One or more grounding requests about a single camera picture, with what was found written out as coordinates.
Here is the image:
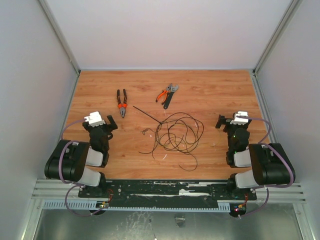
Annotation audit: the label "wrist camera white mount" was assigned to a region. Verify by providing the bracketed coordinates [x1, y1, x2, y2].
[230, 111, 250, 125]
[84, 111, 106, 127]

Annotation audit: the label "adjustable wrench black handle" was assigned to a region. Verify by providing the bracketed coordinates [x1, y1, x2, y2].
[163, 84, 179, 110]

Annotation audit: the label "black zip tie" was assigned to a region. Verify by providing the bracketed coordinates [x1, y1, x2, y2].
[133, 105, 162, 124]

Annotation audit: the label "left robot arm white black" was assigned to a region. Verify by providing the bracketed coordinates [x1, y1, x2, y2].
[44, 111, 118, 198]

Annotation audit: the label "black wire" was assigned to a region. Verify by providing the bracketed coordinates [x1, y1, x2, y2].
[138, 111, 205, 172]

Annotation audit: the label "grey slotted cable duct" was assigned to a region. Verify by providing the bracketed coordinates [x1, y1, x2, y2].
[42, 199, 232, 213]

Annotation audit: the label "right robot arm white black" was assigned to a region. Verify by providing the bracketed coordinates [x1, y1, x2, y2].
[215, 111, 296, 199]

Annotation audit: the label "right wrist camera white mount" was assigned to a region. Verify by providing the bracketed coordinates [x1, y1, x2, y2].
[230, 111, 250, 125]

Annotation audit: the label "large orange black pliers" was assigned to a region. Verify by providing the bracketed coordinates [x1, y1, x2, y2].
[116, 89, 128, 118]

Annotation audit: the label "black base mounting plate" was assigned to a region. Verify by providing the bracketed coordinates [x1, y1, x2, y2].
[78, 179, 257, 207]

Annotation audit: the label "aluminium frame rails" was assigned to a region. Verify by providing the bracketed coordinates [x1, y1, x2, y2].
[31, 179, 306, 204]

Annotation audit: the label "small orange black pliers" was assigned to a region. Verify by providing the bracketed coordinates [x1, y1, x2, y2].
[155, 85, 171, 105]

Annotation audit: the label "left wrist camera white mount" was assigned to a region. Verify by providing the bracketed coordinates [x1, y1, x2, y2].
[84, 111, 106, 127]

